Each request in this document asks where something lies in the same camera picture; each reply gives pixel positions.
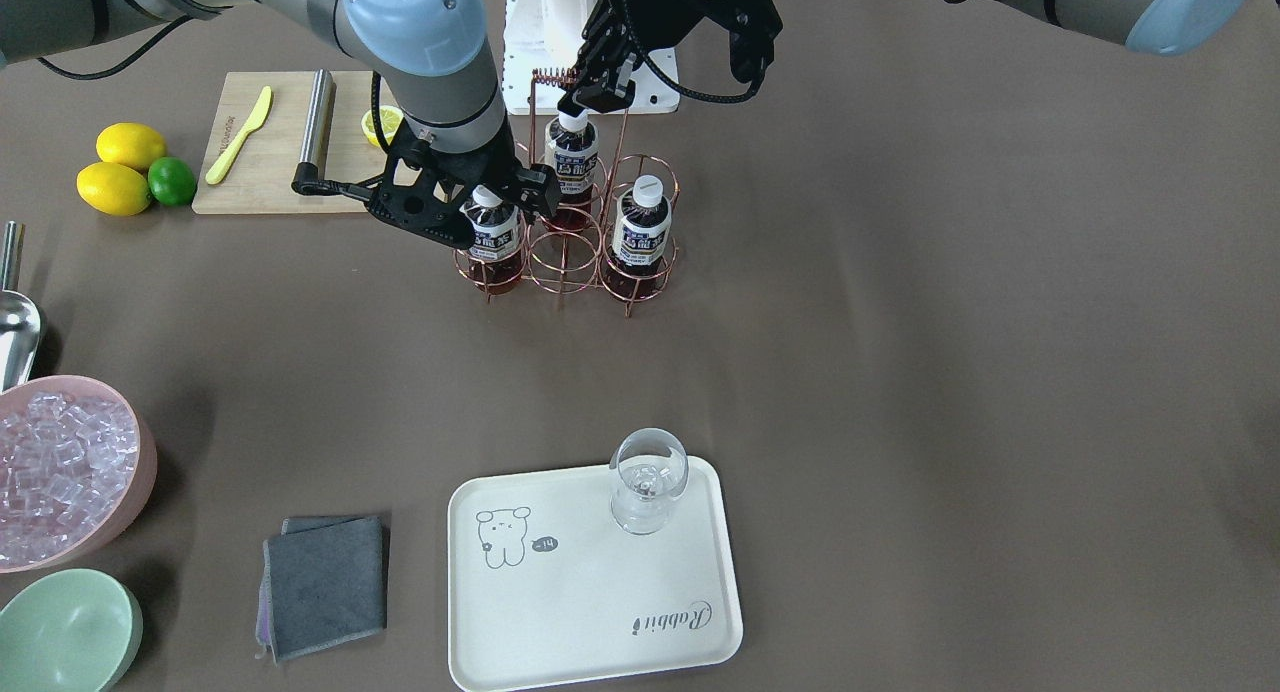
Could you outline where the bamboo cutting board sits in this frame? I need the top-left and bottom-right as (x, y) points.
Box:
(192, 72), (385, 215)

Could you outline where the steel ice scoop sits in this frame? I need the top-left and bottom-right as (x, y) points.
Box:
(1, 221), (45, 391)

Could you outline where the grey folded cloth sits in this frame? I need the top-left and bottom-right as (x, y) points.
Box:
(255, 515), (389, 665)

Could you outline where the steel muddler black tip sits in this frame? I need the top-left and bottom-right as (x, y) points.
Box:
(291, 69), (338, 197)

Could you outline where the pink bowl of ice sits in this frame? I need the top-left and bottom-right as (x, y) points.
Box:
(1, 376), (157, 574)

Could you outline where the cream rabbit tray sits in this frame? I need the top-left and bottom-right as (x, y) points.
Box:
(447, 458), (744, 691)

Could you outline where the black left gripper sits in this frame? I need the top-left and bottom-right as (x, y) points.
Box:
(557, 0), (783, 115)

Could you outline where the clear wine glass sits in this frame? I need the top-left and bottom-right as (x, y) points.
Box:
(609, 429), (690, 536)

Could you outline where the upper whole lemon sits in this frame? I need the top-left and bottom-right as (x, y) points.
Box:
(95, 122), (168, 173)

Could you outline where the whole lemon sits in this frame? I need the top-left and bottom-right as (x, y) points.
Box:
(95, 122), (168, 173)
(76, 162), (152, 217)

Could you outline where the tea bottle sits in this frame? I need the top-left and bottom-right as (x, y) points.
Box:
(603, 174), (672, 301)
(543, 110), (599, 232)
(463, 185), (524, 295)

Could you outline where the half lemon slice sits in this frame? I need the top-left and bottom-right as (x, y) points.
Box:
(360, 105), (404, 148)

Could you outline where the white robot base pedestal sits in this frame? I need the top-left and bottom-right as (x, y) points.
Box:
(500, 0), (680, 115)

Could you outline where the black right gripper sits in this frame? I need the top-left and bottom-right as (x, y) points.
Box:
(325, 127), (562, 251)

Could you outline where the lower whole lemon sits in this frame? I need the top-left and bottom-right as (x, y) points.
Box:
(76, 162), (152, 217)

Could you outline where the green lime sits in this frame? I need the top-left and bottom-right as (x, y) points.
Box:
(147, 156), (198, 206)

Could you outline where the mint green bowl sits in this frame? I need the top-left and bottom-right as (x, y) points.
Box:
(1, 568), (145, 691)

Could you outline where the yellow plastic knife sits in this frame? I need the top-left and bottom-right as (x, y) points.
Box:
(204, 86), (274, 185)

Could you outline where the copper wire bottle basket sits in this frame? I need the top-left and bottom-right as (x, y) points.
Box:
(454, 67), (684, 318)

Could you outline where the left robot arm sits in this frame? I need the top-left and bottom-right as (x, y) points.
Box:
(558, 0), (1245, 115)

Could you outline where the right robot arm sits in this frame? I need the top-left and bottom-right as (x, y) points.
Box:
(1, 0), (561, 249)

